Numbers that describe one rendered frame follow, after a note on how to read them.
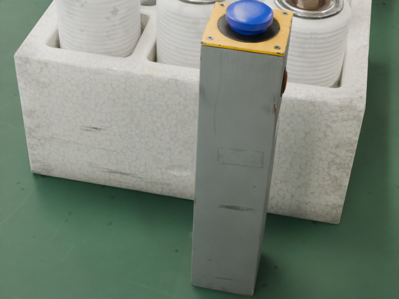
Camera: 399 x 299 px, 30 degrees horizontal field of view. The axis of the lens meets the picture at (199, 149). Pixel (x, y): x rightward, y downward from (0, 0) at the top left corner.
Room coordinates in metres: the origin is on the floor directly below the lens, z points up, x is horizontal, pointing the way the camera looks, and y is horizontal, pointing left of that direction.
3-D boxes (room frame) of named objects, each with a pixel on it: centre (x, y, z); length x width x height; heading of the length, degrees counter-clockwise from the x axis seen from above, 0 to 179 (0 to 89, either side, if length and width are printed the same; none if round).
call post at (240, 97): (0.55, -0.04, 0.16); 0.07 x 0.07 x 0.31; 80
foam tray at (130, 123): (0.85, -0.01, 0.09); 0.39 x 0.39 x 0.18; 80
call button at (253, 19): (0.55, -0.04, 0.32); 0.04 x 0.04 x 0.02
